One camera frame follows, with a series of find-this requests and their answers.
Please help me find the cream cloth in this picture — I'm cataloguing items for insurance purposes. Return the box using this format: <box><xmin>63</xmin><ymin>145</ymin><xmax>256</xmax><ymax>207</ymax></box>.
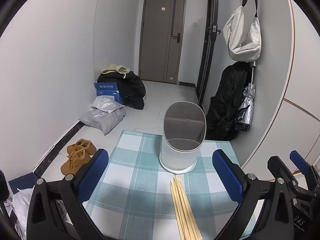
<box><xmin>101</xmin><ymin>63</ymin><xmax>130</xmax><ymax>75</ymax></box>

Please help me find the dark blue flat item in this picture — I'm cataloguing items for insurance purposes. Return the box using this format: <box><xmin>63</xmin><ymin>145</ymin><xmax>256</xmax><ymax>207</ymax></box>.
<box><xmin>8</xmin><ymin>175</ymin><xmax>38</xmax><ymax>190</ymax></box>

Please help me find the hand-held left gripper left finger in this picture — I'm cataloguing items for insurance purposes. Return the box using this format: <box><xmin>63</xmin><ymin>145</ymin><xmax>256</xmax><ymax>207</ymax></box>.
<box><xmin>26</xmin><ymin>149</ymin><xmax>109</xmax><ymax>240</ymax></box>

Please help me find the grey door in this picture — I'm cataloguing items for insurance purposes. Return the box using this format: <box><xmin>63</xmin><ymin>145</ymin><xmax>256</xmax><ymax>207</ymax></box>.
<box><xmin>139</xmin><ymin>0</ymin><xmax>187</xmax><ymax>84</ymax></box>

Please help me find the teal checked tablecloth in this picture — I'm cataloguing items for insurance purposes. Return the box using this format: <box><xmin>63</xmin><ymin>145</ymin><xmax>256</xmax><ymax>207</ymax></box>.
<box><xmin>82</xmin><ymin>130</ymin><xmax>250</xmax><ymax>240</ymax></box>

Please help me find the black hanging coat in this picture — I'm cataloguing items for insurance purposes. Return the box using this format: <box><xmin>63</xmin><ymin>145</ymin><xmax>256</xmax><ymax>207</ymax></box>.
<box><xmin>205</xmin><ymin>61</ymin><xmax>253</xmax><ymax>141</ymax></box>

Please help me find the brown shoe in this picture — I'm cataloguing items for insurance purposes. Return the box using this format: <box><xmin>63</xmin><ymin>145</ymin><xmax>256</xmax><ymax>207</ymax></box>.
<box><xmin>61</xmin><ymin>149</ymin><xmax>92</xmax><ymax>175</ymax></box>
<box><xmin>67</xmin><ymin>139</ymin><xmax>97</xmax><ymax>155</ymax></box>

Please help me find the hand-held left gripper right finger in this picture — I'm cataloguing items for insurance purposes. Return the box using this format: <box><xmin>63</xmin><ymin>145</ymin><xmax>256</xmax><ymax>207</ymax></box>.
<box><xmin>212</xmin><ymin>149</ymin><xmax>294</xmax><ymax>240</ymax></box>

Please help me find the white utensil holder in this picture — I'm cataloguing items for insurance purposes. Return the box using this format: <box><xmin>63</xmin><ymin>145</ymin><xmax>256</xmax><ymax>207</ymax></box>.
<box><xmin>159</xmin><ymin>101</ymin><xmax>207</xmax><ymax>173</ymax></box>

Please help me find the white hanging bag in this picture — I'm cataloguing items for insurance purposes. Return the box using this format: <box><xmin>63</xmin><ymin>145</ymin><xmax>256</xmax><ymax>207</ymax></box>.
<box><xmin>222</xmin><ymin>0</ymin><xmax>262</xmax><ymax>62</ymax></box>

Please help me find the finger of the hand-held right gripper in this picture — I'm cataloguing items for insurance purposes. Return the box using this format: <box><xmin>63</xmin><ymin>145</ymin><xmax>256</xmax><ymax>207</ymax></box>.
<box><xmin>289</xmin><ymin>151</ymin><xmax>320</xmax><ymax>180</ymax></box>
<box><xmin>267</xmin><ymin>156</ymin><xmax>317</xmax><ymax>205</ymax></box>

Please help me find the grey plastic mailer bag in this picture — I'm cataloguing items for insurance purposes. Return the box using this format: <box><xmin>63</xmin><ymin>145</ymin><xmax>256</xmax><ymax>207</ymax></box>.
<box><xmin>90</xmin><ymin>96</ymin><xmax>125</xmax><ymax>114</ymax></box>
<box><xmin>79</xmin><ymin>107</ymin><xmax>126</xmax><ymax>135</ymax></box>

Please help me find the blue cardboard box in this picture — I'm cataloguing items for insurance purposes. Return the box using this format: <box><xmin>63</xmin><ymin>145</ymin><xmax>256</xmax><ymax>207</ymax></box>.
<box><xmin>94</xmin><ymin>82</ymin><xmax>125</xmax><ymax>105</ymax></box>

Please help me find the silver folded umbrella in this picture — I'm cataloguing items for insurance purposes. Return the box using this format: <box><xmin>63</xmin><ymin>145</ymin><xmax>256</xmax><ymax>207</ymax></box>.
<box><xmin>235</xmin><ymin>61</ymin><xmax>257</xmax><ymax>132</ymax></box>

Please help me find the black bag pile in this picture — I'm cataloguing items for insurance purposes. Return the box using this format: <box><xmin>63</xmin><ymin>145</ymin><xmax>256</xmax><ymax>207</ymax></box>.
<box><xmin>97</xmin><ymin>71</ymin><xmax>146</xmax><ymax>110</ymax></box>

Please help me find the white cabinet with gold trim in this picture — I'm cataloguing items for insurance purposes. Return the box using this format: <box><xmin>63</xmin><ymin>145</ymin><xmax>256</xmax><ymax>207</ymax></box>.
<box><xmin>240</xmin><ymin>0</ymin><xmax>320</xmax><ymax>180</ymax></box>

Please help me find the white plastic bag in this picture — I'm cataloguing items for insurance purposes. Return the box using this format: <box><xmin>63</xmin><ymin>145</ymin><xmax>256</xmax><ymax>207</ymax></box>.
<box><xmin>7</xmin><ymin>187</ymin><xmax>35</xmax><ymax>240</ymax></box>

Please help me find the dark fuzzy object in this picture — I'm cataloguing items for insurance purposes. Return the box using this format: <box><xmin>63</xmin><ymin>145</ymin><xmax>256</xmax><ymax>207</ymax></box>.
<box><xmin>0</xmin><ymin>170</ymin><xmax>10</xmax><ymax>202</ymax></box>

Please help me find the black door frame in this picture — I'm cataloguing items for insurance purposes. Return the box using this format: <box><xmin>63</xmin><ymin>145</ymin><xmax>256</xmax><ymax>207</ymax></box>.
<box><xmin>196</xmin><ymin>0</ymin><xmax>222</xmax><ymax>105</ymax></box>

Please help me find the bundle of wooden chopsticks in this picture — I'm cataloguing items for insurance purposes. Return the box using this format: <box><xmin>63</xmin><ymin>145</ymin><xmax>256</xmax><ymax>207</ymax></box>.
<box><xmin>169</xmin><ymin>175</ymin><xmax>202</xmax><ymax>240</ymax></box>

